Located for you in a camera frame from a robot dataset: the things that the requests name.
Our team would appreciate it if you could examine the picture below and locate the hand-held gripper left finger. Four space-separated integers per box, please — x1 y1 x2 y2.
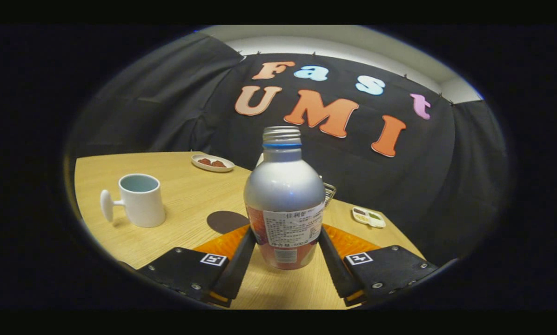
136 225 257 308

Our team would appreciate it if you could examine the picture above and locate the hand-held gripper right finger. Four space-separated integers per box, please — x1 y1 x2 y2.
317 225 440 307

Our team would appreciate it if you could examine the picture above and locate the dark brown round coaster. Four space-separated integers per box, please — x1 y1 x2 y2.
207 211 251 235

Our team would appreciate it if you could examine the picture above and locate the silver bottle with red label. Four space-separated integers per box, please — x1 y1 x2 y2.
243 126 326 271

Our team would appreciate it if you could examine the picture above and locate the white cup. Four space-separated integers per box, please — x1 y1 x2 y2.
100 174 167 228

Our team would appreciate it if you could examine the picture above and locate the white divided sauce dish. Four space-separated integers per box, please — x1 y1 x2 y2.
352 207 387 229

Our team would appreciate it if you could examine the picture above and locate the wooden table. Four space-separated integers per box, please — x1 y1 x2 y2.
74 151 426 310

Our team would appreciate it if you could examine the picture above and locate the white plate with red food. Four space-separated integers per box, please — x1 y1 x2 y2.
191 154 235 173

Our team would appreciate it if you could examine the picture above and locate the metal wire basket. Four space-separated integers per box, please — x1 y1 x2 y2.
322 181 337 208

